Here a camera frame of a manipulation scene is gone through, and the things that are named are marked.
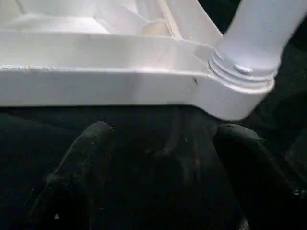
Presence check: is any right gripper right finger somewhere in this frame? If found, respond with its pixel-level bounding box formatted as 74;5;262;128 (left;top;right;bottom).
213;123;307;230

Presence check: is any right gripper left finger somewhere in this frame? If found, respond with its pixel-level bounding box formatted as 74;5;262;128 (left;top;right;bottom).
25;120;115;230

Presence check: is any white plastic table top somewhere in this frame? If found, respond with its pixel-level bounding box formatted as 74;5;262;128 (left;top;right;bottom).
0;0;276;122

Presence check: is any white plastic table leg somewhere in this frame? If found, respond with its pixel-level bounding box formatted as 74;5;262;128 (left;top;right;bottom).
208;0;305;86

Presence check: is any black plastic mat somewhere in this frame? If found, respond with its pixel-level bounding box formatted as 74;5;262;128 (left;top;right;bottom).
0;0;307;230

